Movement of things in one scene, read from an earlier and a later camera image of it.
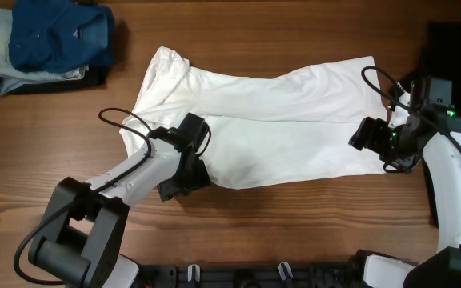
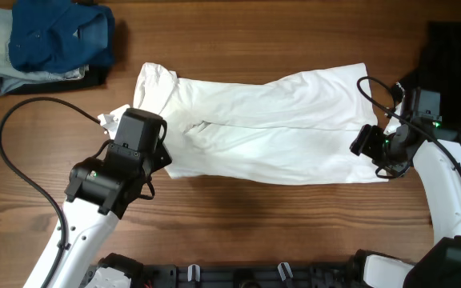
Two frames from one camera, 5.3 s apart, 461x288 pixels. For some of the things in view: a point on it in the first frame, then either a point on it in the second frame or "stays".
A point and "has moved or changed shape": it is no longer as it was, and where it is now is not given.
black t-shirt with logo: [450, 52] stays
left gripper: [200, 178] to [162, 157]
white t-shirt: [265, 129] has moved or changed shape
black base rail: [310, 274] stays
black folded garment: [97, 78] stays
